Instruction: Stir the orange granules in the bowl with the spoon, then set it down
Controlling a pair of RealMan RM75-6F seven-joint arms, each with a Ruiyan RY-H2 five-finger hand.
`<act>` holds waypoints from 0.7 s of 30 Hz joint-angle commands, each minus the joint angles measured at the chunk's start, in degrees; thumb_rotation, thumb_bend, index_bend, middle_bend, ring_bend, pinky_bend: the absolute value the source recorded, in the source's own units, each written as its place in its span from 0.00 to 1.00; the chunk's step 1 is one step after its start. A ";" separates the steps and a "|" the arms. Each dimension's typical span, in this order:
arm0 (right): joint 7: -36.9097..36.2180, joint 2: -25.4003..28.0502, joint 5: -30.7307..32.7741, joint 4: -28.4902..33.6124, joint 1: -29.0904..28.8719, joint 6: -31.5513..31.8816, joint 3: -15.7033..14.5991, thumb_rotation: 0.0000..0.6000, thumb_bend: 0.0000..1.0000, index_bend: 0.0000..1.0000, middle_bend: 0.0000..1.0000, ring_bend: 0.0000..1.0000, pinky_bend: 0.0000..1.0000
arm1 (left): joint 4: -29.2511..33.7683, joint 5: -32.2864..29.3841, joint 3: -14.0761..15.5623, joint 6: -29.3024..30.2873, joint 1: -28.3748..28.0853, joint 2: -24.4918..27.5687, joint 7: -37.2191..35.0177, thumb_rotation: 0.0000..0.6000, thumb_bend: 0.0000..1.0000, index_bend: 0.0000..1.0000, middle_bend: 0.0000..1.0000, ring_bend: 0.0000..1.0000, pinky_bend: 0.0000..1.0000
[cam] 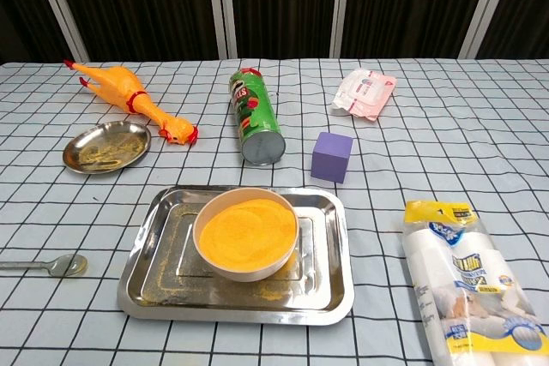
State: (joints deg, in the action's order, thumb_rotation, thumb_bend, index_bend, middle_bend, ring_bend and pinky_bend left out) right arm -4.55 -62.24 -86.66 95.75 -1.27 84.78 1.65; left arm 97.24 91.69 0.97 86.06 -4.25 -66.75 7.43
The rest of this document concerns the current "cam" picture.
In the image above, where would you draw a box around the clear plastic spoon metal handle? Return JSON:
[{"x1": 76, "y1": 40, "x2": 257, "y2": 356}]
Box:
[{"x1": 0, "y1": 253, "x2": 89, "y2": 278}]

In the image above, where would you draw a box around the beige bowl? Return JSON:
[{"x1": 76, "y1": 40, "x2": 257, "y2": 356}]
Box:
[{"x1": 192, "y1": 187, "x2": 299, "y2": 284}]

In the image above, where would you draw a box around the rectangular stainless steel tray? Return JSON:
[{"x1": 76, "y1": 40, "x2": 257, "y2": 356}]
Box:
[{"x1": 117, "y1": 185, "x2": 355, "y2": 326}]

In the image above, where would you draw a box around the light blue checkered tablecloth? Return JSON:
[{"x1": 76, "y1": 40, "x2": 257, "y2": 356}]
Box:
[{"x1": 0, "y1": 57, "x2": 549, "y2": 366}]

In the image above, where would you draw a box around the green Pringles chips can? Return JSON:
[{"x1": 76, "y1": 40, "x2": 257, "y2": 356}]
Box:
[{"x1": 227, "y1": 67, "x2": 287, "y2": 166}]

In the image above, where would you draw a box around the purple foam cube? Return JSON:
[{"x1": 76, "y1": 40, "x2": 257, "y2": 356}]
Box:
[{"x1": 311, "y1": 131, "x2": 354, "y2": 184}]

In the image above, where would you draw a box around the yellow powder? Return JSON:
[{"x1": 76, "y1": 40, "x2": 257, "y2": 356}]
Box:
[{"x1": 199, "y1": 198, "x2": 298, "y2": 272}]

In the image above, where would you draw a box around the pink wet wipes pack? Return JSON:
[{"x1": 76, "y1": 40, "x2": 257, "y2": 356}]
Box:
[{"x1": 330, "y1": 68, "x2": 398, "y2": 122}]

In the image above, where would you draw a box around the round stainless steel plate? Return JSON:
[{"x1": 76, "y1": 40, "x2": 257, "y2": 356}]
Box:
[{"x1": 62, "y1": 120, "x2": 153, "y2": 175}]

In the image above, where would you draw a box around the yellow rubber chicken toy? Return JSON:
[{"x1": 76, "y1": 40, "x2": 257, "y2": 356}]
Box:
[{"x1": 63, "y1": 59, "x2": 200, "y2": 146}]

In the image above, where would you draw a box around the white rolls plastic package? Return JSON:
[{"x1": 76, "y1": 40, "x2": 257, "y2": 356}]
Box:
[{"x1": 401, "y1": 200, "x2": 549, "y2": 366}]

